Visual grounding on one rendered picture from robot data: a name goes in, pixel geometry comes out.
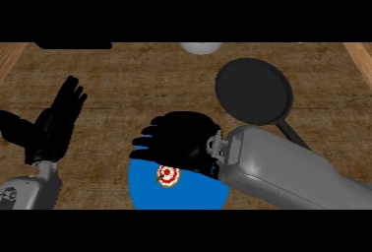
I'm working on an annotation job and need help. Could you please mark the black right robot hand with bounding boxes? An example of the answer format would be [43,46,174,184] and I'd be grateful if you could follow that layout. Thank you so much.
[132,111,225,180]

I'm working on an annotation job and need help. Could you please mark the red and white cupcake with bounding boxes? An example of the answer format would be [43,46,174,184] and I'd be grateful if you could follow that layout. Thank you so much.
[154,164,182,189]

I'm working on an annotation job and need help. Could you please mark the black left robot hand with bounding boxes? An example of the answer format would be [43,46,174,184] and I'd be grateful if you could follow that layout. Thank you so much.
[0,75,89,166]

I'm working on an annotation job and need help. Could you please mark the dark grey frying pan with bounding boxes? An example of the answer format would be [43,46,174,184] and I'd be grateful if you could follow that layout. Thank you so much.
[214,57,313,152]

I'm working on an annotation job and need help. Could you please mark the pale grey round object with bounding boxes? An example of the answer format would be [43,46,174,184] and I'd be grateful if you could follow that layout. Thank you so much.
[179,42,225,56]

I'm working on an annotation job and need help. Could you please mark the blue plate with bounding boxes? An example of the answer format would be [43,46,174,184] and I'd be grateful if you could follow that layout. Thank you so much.
[127,146,232,211]

